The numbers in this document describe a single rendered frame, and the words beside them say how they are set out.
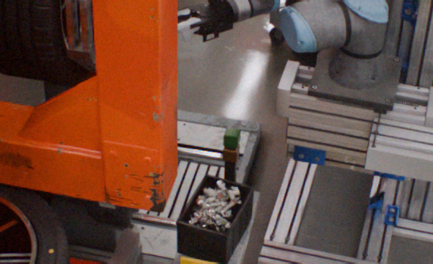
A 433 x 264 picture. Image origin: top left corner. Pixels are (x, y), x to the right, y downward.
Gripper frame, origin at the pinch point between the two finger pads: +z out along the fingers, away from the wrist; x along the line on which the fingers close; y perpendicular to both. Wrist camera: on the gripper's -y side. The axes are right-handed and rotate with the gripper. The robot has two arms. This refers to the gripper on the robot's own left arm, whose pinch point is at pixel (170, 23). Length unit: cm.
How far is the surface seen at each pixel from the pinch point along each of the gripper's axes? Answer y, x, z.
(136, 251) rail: 49, -29, 28
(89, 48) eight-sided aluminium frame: 5.1, 7.7, 21.5
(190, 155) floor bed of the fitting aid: 76, 25, -23
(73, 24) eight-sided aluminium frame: -1.7, 10.9, 24.3
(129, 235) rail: 44, -27, 29
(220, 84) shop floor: 83, 63, -59
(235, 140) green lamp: 18.0, -33.4, -0.4
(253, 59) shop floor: 83, 71, -81
